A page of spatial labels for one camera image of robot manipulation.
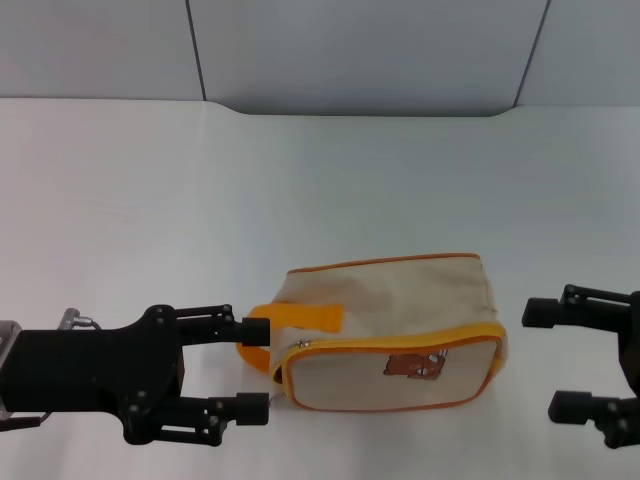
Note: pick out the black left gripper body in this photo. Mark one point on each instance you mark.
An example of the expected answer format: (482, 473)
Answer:
(90, 370)

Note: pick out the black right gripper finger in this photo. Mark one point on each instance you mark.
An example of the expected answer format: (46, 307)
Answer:
(560, 309)
(590, 412)

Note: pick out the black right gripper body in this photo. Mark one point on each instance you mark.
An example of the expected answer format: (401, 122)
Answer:
(631, 345)

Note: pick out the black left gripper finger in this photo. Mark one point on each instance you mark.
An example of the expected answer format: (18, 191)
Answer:
(235, 410)
(227, 327)

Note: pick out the beige food bag orange trim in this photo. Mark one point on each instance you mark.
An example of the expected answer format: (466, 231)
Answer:
(390, 325)

